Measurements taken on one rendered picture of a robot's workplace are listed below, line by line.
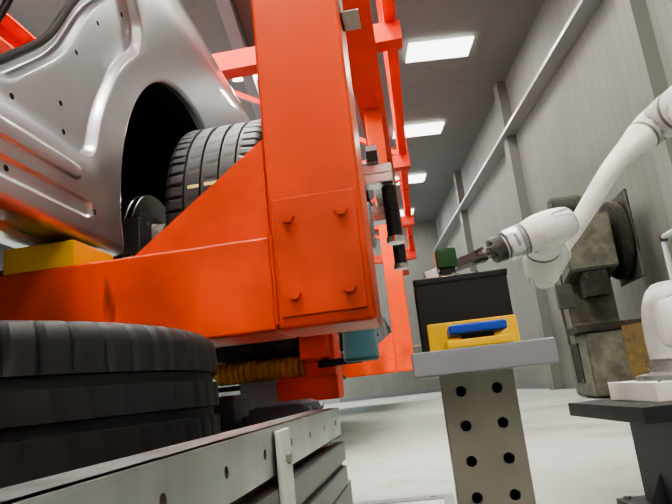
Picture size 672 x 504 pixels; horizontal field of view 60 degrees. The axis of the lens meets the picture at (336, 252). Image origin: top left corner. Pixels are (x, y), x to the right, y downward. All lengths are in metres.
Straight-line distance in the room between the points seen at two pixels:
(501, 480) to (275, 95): 0.72
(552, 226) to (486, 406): 0.91
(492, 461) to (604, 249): 7.11
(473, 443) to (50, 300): 0.74
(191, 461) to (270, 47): 0.87
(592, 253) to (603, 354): 1.23
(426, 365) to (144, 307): 0.52
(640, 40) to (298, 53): 7.22
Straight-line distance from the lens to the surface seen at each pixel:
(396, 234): 1.42
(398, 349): 5.14
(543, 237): 1.68
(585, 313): 8.16
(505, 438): 0.87
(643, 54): 8.08
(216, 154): 1.45
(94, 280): 1.10
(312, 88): 1.07
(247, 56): 5.42
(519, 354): 0.73
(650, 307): 1.90
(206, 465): 0.41
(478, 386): 0.86
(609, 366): 7.69
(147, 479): 0.33
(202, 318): 1.00
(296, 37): 1.13
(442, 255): 1.14
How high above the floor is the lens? 0.42
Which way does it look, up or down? 13 degrees up
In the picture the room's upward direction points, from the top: 6 degrees counter-clockwise
